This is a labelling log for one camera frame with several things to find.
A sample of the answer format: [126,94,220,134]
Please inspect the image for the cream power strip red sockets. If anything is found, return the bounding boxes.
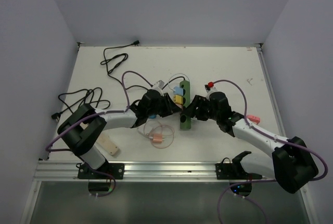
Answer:
[88,130,120,158]

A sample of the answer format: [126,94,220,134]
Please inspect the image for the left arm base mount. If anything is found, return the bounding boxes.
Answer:
[76,163,125,180]

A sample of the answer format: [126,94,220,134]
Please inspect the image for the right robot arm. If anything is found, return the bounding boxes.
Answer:
[183,92,318,193]

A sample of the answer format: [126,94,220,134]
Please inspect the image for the pink charger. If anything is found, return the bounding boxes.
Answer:
[247,115,261,125]

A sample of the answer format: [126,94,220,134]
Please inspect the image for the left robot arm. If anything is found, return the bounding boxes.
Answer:
[57,89,182,179]

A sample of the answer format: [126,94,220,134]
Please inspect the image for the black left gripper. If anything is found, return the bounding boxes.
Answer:
[147,92,182,117]

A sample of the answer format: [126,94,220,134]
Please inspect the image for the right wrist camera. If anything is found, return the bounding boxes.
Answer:
[204,82,216,94]

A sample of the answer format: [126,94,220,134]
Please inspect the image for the white usb charger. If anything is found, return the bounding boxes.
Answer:
[137,128,146,136]

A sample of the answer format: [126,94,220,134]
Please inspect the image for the front aluminium rail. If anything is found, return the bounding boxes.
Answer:
[33,160,274,182]

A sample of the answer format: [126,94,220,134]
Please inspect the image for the pink usb cable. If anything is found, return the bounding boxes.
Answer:
[143,121,175,149]

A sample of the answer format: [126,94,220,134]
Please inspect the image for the yellow usb charger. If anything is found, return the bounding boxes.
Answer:
[173,95,183,105]

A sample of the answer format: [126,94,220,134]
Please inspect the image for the salmon usb charger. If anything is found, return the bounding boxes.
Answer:
[151,133,164,144]

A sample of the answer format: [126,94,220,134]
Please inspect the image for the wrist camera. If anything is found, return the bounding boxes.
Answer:
[152,80,165,90]
[204,82,216,94]

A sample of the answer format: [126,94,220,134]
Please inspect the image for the light blue usb cable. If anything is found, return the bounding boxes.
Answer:
[168,73,188,92]

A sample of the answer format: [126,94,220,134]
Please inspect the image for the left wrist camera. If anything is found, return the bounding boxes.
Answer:
[152,80,165,90]

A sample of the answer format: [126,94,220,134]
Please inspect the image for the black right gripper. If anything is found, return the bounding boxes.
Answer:
[182,95,220,121]

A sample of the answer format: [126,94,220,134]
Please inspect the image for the light blue usb charger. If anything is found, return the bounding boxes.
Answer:
[173,86,184,96]

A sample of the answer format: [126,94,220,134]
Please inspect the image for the black cream strip cord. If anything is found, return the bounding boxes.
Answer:
[50,87,111,125]

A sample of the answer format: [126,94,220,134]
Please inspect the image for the green power strip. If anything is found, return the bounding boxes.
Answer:
[178,79,192,131]

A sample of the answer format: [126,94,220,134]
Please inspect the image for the black green strip cord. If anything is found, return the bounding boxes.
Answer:
[100,40,154,91]

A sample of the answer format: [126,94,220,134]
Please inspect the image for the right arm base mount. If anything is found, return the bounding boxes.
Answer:
[215,151,263,180]

